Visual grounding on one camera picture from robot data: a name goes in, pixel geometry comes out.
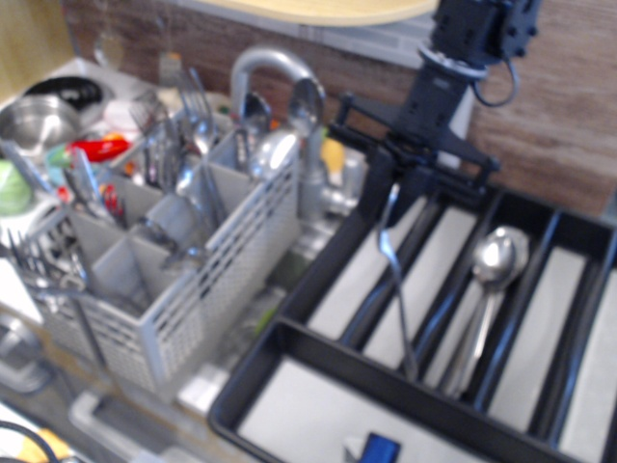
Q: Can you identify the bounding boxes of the large spoon by faucet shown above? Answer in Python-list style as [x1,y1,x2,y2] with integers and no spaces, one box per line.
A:
[287,77,325,138]

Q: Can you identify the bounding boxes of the forks in middle compartment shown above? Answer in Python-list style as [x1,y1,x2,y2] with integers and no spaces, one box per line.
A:
[62,147,129,228]

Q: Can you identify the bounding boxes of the stainless steel pot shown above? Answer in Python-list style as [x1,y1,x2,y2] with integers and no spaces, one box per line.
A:
[1,95,82,158]

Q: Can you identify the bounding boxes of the yellow toy corn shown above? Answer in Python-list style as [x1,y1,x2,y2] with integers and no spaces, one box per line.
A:
[321,137,345,185]

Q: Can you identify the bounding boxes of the forks bundle left end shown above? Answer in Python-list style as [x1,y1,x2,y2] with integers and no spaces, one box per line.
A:
[7,231,90,300]

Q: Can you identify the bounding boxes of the big steel spoon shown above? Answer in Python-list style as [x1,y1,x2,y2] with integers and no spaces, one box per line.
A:
[377,183,418,381]

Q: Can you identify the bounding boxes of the small spoon over rim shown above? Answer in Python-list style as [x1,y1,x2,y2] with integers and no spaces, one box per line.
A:
[161,246,209,271]

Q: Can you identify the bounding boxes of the hanging small grater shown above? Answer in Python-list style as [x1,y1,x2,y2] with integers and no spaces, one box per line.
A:
[158,51,182,87]

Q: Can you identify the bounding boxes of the small spoon front compartment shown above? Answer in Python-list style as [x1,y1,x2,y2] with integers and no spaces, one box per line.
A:
[135,216,177,250]

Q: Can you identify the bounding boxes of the light wooden shelf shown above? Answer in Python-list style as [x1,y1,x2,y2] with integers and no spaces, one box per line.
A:
[201,0,438,27]

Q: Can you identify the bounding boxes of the teal toy bowl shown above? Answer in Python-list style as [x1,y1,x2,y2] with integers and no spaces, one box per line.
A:
[44,141,94,187]

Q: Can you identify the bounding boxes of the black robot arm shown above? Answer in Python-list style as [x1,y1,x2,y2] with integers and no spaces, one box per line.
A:
[329,1,540,226]

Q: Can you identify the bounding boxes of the black stove burner coil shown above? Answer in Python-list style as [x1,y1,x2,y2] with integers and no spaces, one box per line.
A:
[23,76,104,111]

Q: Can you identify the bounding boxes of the large spoon bowl leaning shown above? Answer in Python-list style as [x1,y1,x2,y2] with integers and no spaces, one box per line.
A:
[248,129,300,182]

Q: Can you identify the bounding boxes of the top spoon in tray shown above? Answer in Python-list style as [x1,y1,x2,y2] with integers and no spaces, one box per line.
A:
[443,235,522,396]

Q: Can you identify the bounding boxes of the blue object at tray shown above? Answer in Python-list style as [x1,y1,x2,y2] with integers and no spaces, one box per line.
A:
[359,433,401,463]

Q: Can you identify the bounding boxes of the grey plastic cutlery basket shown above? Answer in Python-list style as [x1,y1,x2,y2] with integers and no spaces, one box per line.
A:
[29,131,299,400]

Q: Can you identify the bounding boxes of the spoon in back compartment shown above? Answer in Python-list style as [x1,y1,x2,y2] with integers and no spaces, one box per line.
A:
[241,92,272,140]

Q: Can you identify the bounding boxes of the silver kitchen faucet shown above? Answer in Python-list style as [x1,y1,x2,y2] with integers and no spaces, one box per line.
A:
[230,45,357,221]

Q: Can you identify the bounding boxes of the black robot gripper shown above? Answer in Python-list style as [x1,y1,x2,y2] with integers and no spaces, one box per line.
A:
[329,64,499,226]

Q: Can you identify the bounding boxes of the pink white scrub pad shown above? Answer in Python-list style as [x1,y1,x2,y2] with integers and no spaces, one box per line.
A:
[103,98,139,132]

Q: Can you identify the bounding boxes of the hanging metal strainer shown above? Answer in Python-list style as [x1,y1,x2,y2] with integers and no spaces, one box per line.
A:
[94,28,124,70]

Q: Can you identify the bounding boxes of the black cutlery tray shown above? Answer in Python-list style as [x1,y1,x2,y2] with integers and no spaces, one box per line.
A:
[208,187,616,462]

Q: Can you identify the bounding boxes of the yellow toy bottom left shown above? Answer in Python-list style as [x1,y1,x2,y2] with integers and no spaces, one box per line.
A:
[13,428,73,463]

